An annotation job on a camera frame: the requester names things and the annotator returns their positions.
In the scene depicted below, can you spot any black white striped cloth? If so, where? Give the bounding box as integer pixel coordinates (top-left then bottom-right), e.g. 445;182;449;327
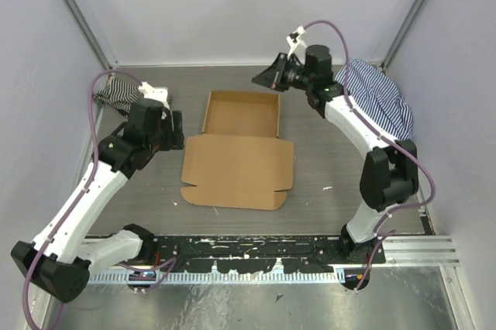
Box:
87;75;144;116

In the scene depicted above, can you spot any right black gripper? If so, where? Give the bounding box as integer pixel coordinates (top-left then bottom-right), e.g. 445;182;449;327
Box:
250;52;312;92

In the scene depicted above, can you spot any blue white striped cloth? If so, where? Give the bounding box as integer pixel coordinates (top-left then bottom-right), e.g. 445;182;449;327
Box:
336;59;413;141

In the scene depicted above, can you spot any left aluminium frame post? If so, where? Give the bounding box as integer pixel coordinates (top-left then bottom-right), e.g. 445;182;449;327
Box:
62;0;112;69

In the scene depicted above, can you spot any slotted grey cable duct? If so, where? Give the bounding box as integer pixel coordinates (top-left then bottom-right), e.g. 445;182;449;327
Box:
89;269;345;286

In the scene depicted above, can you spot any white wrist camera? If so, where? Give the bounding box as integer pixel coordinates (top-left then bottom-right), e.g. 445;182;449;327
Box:
286;26;307;59
138;81;170;109

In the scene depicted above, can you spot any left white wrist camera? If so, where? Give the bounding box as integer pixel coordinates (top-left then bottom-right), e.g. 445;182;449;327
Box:
138;81;170;109

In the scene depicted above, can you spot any aluminium frame post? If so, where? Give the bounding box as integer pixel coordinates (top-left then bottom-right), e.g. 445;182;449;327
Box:
62;0;112;69
381;0;428;71

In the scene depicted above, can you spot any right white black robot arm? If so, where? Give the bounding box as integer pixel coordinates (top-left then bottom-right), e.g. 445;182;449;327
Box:
251;44;419;264

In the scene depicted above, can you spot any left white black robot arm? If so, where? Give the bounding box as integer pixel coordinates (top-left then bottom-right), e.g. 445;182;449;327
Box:
11;98;184;304

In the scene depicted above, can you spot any right aluminium frame post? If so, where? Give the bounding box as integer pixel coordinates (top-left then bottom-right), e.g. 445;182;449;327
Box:
381;0;428;71

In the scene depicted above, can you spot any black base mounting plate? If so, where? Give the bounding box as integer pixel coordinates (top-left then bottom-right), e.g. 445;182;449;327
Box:
110;234;388;273

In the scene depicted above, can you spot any aluminium front rail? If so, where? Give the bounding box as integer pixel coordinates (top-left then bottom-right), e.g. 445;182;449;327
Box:
83;235;461;269

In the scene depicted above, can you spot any brown cardboard box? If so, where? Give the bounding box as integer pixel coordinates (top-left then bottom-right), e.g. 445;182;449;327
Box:
181;91;294;211

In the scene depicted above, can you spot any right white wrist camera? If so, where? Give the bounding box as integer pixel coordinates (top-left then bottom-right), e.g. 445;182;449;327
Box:
286;26;307;59

